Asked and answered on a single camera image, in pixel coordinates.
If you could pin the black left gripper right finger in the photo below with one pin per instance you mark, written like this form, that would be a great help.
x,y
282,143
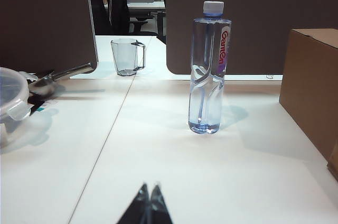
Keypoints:
x,y
158,208

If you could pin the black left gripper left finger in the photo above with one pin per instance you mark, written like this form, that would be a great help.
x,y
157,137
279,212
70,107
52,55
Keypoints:
x,y
141,208

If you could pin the clear Ganten water bottle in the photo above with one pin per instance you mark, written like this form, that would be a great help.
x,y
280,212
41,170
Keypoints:
x,y
208,76

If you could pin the black printed package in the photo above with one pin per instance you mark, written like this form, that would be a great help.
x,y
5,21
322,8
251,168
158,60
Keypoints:
x,y
37,100

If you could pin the chrome metal rod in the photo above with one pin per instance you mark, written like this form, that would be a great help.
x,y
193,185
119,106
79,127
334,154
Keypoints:
x,y
71,71

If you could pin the clear lidded plastic container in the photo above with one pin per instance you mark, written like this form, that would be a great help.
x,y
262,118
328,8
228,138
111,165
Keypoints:
x,y
10,86

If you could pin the black office chair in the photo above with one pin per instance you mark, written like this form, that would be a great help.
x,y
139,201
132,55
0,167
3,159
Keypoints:
x,y
138,24

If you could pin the brown cardboard box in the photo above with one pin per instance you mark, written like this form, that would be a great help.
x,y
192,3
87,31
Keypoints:
x,y
309,89

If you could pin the white background desk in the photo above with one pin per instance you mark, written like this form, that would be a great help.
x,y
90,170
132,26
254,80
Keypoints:
x,y
145,5

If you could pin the black hanging jacket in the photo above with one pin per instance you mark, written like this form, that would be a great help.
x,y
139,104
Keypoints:
x,y
118,2

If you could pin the wide brown desk partition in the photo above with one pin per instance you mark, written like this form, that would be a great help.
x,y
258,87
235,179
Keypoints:
x,y
264,10

